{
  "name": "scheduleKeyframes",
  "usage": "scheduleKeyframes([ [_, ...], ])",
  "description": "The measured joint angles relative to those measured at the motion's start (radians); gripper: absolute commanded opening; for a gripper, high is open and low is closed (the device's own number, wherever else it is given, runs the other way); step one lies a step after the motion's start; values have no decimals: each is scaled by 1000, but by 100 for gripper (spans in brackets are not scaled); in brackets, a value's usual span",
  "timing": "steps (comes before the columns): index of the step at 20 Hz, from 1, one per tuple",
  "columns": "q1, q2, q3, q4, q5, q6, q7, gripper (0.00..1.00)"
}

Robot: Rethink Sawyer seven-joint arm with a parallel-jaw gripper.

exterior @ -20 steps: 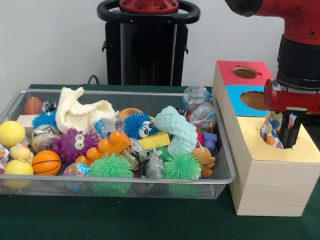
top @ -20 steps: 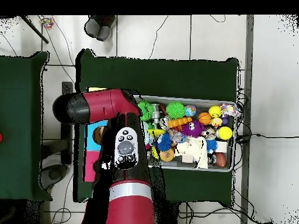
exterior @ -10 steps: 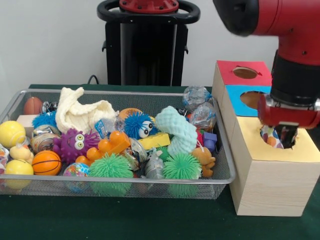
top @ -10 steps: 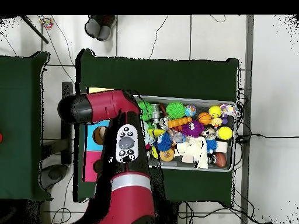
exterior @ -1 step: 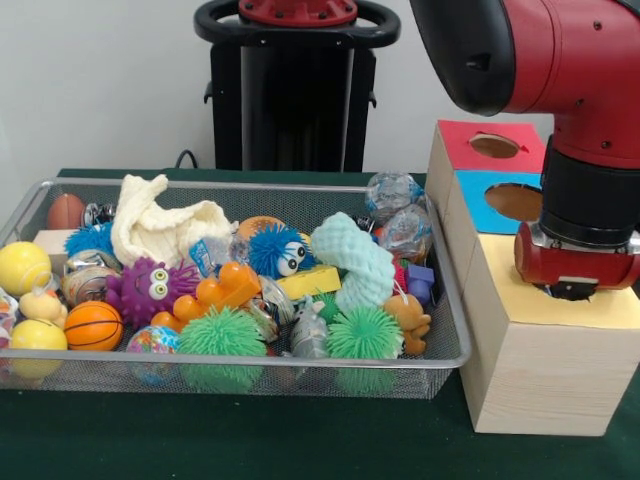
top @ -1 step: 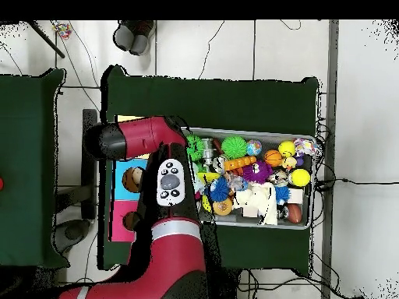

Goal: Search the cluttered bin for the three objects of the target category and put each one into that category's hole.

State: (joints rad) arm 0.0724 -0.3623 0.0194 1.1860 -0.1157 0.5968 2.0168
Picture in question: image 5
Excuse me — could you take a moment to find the wooden box with three holes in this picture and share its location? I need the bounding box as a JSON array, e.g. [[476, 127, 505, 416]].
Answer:
[[426, 121, 640, 437]]

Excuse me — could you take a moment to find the green spiky ball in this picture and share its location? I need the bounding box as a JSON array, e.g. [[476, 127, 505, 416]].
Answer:
[[177, 306, 267, 393], [325, 305, 403, 394]]

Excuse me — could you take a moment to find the dark green table cloth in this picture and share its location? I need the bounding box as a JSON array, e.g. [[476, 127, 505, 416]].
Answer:
[[0, 168, 640, 480]]

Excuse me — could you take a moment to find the orange toy basketball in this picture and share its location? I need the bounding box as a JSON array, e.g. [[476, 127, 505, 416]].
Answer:
[[63, 300, 123, 351]]

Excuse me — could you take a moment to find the yellow ball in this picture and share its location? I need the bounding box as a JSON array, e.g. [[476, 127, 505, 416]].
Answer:
[[0, 241, 52, 296], [8, 319, 67, 379]]

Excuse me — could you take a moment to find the orange plastic toy block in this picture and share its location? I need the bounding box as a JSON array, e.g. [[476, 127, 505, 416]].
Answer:
[[150, 258, 262, 334]]

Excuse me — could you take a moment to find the wire mesh bin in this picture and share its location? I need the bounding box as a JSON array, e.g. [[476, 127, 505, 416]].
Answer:
[[0, 178, 473, 399]]

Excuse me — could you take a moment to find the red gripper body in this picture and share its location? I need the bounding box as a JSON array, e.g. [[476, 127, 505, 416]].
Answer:
[[514, 222, 640, 301]]

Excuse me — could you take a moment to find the mint green foam cloth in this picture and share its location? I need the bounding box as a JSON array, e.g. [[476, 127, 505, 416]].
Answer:
[[310, 211, 396, 312]]

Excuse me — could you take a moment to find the purple furry monster toy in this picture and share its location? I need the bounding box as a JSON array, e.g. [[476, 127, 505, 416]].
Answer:
[[104, 256, 198, 329]]

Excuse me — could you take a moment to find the blue spiky ball with eyes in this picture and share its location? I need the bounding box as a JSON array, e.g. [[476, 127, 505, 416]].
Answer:
[[246, 223, 313, 281]]

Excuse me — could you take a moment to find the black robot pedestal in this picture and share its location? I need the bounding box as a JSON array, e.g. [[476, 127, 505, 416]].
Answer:
[[194, 0, 401, 173]]

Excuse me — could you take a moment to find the cream knitted cloth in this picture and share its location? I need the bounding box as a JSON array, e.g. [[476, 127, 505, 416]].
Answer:
[[110, 173, 234, 269]]

